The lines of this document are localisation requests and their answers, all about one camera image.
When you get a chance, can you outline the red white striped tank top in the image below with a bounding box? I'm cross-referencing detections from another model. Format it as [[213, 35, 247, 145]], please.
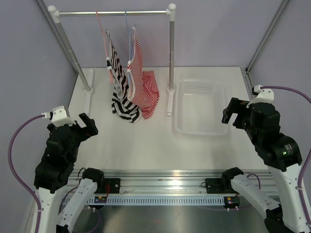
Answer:
[[127, 27, 160, 119]]

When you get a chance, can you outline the blue hanger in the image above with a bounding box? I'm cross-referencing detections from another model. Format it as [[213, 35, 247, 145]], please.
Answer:
[[124, 10, 134, 92]]

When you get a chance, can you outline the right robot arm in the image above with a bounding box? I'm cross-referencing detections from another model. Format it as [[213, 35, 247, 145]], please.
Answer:
[[220, 98, 311, 233]]

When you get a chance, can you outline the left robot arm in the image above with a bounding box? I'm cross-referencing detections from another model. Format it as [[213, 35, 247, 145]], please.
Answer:
[[34, 113, 105, 233]]

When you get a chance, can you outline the black white striped tank top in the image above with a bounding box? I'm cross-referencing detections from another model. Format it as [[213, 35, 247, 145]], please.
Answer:
[[105, 29, 142, 123]]

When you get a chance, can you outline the pink hanger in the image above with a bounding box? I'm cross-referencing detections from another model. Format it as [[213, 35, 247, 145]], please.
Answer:
[[95, 11, 113, 84]]

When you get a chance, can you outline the white plastic basket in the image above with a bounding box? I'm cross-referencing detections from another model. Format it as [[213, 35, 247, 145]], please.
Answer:
[[174, 80, 227, 136]]

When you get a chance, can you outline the silver white clothes rack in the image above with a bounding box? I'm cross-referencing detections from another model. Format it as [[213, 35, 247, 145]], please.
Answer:
[[48, 3, 176, 117]]

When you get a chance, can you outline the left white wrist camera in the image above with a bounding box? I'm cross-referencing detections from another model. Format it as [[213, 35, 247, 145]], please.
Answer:
[[42, 105, 76, 127]]

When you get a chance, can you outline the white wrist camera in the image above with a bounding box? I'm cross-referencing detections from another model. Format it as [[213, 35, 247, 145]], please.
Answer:
[[246, 85, 274, 108], [42, 105, 76, 127]]

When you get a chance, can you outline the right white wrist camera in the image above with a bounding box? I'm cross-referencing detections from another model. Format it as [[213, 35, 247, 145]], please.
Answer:
[[246, 85, 274, 108]]

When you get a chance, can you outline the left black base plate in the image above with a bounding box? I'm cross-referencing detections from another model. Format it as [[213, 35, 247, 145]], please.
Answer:
[[104, 178, 121, 194]]

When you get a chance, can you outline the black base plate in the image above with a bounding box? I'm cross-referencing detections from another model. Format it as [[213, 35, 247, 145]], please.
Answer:
[[200, 178, 225, 194], [104, 178, 121, 194]]

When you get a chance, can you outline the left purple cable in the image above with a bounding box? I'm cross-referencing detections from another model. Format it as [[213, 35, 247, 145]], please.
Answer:
[[7, 114, 47, 233]]

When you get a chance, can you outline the aluminium mounting rail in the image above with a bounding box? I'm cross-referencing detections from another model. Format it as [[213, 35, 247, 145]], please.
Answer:
[[104, 169, 222, 196]]

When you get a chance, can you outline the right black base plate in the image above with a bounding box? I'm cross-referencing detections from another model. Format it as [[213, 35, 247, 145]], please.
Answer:
[[200, 178, 225, 194]]

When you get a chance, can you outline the white slotted cable duct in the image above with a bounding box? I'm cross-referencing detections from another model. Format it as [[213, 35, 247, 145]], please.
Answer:
[[87, 196, 225, 206]]

